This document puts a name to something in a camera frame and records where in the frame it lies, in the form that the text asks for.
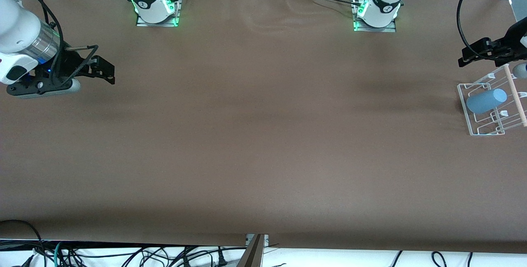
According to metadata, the blue cup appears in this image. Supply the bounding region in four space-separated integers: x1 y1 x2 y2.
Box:
466 89 508 114

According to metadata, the wooden rack rod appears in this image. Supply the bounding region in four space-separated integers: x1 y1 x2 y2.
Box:
504 64 527 127

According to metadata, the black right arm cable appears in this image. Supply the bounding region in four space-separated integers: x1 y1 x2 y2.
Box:
23 0 99 86

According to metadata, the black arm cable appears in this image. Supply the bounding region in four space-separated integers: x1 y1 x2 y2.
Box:
23 0 99 86
456 0 509 59

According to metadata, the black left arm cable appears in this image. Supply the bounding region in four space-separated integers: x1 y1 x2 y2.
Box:
456 0 509 59

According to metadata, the white wire cup rack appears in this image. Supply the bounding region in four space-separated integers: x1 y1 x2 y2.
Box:
457 64 527 136

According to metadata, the brown support post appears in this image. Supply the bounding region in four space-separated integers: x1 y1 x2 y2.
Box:
237 234 269 267

